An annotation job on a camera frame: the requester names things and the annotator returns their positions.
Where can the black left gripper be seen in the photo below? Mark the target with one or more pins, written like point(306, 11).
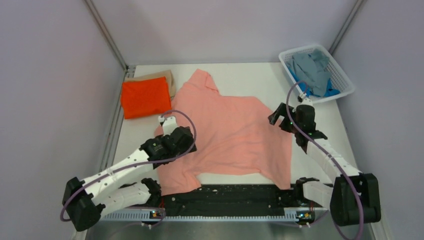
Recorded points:
point(187, 147)

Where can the beige folded t shirt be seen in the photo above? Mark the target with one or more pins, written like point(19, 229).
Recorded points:
point(168, 77)

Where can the right aluminium frame post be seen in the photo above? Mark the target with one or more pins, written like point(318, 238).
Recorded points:
point(346, 25)

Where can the left aluminium frame post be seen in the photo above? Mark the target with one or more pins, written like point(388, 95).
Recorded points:
point(105, 33)

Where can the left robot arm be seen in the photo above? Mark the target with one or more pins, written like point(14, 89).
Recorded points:
point(83, 200)

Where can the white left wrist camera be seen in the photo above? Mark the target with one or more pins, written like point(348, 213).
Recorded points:
point(168, 124)

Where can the grey t shirt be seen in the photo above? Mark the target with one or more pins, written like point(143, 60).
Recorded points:
point(311, 63)

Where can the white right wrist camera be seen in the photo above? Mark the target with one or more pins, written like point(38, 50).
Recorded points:
point(303, 99)

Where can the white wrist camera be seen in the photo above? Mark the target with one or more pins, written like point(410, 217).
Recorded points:
point(168, 124)
point(303, 99)

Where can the orange folded t shirt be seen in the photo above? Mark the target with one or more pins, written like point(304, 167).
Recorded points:
point(145, 98)

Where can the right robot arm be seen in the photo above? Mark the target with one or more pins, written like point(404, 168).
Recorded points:
point(352, 196)

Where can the white plastic basket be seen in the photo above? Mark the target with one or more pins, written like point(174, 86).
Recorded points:
point(339, 80)

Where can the pink t shirt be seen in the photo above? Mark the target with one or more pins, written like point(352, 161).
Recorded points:
point(234, 137)

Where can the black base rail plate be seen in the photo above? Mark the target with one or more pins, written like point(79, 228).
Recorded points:
point(234, 200)

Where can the aluminium frame post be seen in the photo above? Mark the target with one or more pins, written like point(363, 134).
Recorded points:
point(105, 33)
point(346, 25)

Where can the blue t shirt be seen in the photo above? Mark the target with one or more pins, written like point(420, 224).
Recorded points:
point(321, 87)

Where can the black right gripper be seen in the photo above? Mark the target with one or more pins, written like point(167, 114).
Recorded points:
point(281, 110)

